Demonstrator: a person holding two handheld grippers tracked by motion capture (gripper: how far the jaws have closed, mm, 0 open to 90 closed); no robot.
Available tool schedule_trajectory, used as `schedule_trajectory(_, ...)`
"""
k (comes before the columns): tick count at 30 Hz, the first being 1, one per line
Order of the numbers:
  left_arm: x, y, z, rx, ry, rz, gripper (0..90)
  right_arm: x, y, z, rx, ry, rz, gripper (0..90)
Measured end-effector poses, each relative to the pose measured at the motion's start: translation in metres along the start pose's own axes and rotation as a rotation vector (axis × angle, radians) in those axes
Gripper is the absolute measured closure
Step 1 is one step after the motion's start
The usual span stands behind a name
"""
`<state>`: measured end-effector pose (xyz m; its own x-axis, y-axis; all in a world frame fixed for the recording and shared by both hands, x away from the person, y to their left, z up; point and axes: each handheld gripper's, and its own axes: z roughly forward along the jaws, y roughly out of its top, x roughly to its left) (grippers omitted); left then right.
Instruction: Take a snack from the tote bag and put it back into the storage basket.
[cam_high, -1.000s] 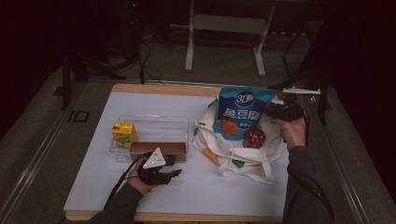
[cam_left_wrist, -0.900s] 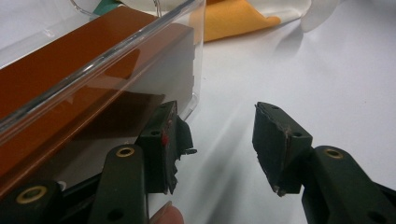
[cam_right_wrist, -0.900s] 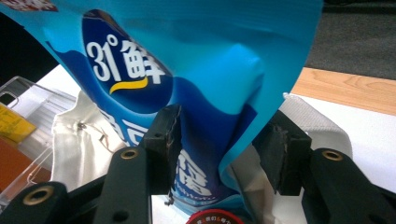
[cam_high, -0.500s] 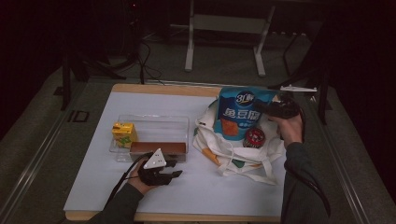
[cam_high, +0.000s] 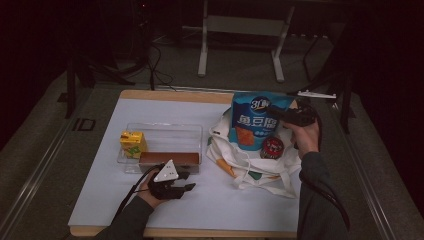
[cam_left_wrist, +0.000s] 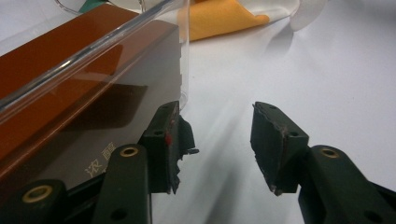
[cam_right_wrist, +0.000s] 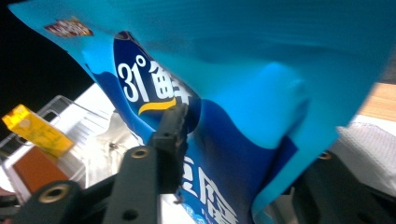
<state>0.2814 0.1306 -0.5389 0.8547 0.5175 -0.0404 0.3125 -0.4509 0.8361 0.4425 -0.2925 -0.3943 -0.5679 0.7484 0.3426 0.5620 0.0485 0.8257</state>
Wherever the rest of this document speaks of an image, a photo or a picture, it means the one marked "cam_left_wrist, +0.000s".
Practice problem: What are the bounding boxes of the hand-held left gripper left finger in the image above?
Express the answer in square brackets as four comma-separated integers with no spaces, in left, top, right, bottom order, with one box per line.
[138,100,200,195]

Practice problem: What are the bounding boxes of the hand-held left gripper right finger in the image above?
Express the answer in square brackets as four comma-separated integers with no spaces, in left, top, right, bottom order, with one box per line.
[250,101,310,197]

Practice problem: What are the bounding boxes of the clear plastic tray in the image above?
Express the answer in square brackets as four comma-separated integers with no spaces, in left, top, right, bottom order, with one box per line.
[0,0,191,132]

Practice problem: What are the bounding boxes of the white printed tote bag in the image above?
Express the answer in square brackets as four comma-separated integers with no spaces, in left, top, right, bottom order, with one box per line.
[78,0,328,42]

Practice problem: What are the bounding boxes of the brown rectangular box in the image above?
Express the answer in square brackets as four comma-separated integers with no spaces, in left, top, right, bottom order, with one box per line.
[0,3,183,195]

